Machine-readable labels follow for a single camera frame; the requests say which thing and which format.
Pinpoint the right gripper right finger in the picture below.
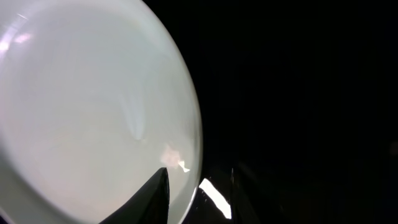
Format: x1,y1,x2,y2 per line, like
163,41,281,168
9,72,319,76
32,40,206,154
230,167,292,224

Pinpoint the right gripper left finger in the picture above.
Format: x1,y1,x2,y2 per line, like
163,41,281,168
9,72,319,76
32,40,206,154
99,167,170,224

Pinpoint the light blue plate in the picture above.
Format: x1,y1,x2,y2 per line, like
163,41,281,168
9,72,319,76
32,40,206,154
1,0,202,223

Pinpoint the black round tray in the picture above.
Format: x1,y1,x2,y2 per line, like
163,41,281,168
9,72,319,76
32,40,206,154
147,1,397,223

